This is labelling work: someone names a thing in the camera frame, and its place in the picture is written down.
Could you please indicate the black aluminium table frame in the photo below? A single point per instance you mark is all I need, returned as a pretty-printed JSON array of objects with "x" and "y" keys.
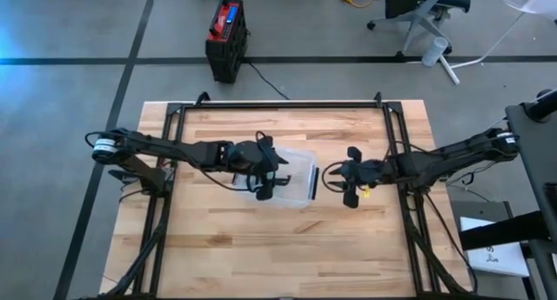
[{"x": 283, "y": 105}]

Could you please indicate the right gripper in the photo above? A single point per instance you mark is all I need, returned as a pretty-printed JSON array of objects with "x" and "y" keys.
[{"x": 359, "y": 174}]

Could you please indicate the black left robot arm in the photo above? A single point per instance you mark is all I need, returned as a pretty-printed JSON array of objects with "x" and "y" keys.
[{"x": 165, "y": 150}]

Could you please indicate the white paper box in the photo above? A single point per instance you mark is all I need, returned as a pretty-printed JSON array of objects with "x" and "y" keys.
[{"x": 491, "y": 256}]

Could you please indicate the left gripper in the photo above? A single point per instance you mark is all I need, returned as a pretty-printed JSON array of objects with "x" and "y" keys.
[{"x": 259, "y": 161}]

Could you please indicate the black grey office chair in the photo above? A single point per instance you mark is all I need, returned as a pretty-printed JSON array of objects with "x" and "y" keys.
[{"x": 418, "y": 6}]

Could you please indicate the clear plastic lid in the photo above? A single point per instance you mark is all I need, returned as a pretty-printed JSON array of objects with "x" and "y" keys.
[{"x": 300, "y": 161}]

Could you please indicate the black equipment stand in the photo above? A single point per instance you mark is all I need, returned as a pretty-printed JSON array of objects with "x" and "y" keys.
[{"x": 531, "y": 152}]

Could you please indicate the white lamp stand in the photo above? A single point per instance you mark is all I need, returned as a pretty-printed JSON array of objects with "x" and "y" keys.
[{"x": 450, "y": 71}]

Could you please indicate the black frame clamp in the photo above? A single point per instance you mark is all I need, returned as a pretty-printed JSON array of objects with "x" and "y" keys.
[
  {"x": 378, "y": 98},
  {"x": 202, "y": 99}
]

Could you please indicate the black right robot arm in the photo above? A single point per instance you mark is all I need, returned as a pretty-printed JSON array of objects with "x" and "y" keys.
[{"x": 452, "y": 158}]

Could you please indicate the red black battery crate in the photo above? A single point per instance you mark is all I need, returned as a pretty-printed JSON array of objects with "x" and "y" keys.
[{"x": 226, "y": 52}]

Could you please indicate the grey cabinet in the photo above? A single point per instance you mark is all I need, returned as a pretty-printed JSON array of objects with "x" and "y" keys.
[{"x": 478, "y": 211}]

